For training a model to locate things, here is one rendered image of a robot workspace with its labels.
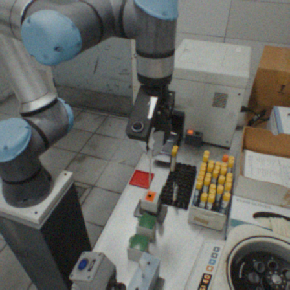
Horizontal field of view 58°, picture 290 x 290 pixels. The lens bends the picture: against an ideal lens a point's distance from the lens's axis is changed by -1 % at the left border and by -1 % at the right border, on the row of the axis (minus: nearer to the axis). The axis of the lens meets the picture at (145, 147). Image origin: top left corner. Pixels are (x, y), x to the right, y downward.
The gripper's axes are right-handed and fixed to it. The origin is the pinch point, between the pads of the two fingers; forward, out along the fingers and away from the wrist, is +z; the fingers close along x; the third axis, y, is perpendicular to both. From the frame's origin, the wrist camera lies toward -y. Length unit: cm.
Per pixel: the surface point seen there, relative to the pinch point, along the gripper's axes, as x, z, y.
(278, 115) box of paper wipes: -37, 18, 58
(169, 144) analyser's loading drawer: 0.9, 18.3, 26.2
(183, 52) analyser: 4, -6, 51
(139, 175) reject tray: 7.9, 23.5, 13.3
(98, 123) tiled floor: 100, 111, 144
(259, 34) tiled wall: -29, 19, 169
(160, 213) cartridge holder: -3.5, 22.3, -0.6
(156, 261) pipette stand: -7.6, 13.7, -18.8
